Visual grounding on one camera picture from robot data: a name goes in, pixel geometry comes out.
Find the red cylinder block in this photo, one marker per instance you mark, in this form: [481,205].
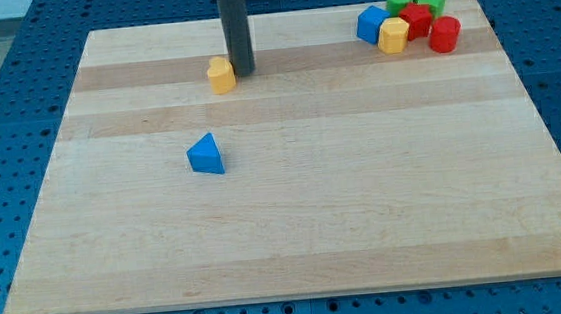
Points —
[444,34]

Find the green star block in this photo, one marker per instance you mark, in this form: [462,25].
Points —
[436,7]

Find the wooden board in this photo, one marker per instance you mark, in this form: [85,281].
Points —
[347,171]

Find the yellow heart block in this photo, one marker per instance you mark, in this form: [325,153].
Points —
[221,75]

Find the yellow hexagon block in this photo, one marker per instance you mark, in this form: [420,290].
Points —
[393,35]

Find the blue cube block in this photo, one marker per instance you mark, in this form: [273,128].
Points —
[369,22]

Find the blue triangle block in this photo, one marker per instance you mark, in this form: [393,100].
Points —
[204,156]

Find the red star block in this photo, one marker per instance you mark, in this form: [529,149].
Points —
[419,19]

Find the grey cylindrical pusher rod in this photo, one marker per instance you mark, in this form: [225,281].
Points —
[235,25]

